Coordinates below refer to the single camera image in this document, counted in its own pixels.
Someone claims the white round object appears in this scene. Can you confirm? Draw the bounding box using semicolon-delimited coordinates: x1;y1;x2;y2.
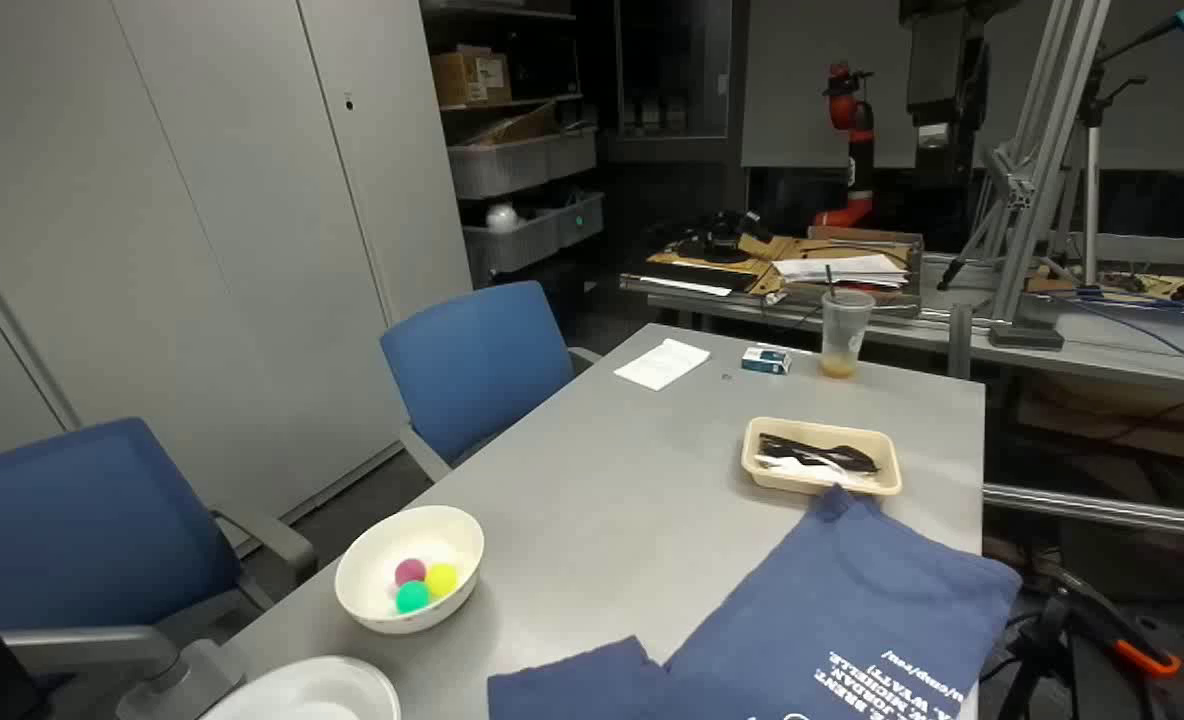
479;202;523;242

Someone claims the blue printed T-shirt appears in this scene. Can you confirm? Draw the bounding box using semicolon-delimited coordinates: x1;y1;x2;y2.
488;489;1025;720

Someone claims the black plastic cutlery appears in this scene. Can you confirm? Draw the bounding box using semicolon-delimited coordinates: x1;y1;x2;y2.
757;428;885;479

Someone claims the microphone stand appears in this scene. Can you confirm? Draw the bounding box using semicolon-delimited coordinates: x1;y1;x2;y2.
1067;0;1184;295

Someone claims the grey storage bin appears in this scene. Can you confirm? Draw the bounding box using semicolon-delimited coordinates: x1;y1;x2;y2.
449;122;598;203
461;189;606;284

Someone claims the stack of white papers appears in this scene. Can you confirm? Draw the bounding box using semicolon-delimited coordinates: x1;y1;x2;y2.
766;247;916;295

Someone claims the white plate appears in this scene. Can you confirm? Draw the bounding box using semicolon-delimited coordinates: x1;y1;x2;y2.
201;653;404;720

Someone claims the blue office chair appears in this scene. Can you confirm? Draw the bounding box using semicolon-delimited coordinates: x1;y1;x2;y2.
0;415;321;720
376;276;598;485

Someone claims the grey side table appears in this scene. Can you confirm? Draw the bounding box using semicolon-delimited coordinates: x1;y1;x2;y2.
617;247;1184;400

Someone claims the aluminium frame stand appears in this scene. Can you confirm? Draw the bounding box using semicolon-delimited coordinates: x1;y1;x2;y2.
934;0;1120;355

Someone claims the small blue box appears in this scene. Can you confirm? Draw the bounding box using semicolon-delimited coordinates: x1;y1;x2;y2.
737;344;796;382

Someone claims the white paper sheet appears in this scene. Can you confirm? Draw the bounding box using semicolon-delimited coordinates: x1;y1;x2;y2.
612;338;710;398

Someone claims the white floral bowl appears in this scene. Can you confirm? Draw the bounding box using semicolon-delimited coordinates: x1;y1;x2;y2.
331;501;488;640

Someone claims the clear plastic cup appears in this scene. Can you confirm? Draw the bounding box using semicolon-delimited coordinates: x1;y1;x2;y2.
814;284;881;386

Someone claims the cardboard box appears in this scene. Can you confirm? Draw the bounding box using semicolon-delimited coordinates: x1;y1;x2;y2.
426;40;517;113

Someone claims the beige plastic tray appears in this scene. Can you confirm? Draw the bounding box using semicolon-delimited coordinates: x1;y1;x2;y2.
737;411;906;506

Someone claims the red and black device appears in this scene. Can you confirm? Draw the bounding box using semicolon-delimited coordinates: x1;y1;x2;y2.
812;57;881;233

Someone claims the black tripod with orange clamp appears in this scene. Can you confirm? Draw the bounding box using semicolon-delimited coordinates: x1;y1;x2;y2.
984;549;1184;720

